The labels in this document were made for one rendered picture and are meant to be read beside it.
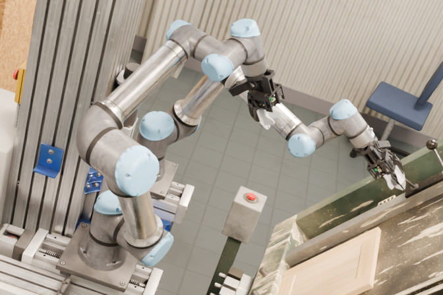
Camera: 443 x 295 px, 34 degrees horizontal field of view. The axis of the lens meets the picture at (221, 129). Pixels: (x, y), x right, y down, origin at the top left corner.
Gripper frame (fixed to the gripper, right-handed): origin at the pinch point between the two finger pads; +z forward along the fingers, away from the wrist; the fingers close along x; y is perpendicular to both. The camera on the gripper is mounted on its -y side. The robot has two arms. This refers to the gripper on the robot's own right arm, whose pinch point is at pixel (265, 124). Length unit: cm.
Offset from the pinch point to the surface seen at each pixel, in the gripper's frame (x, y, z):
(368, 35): 280, -125, 154
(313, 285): -7, 8, 63
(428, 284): -17, 56, 28
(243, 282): -4, -29, 81
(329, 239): 15, 1, 64
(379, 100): 236, -99, 179
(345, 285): -9, 22, 54
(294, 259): 8, -11, 73
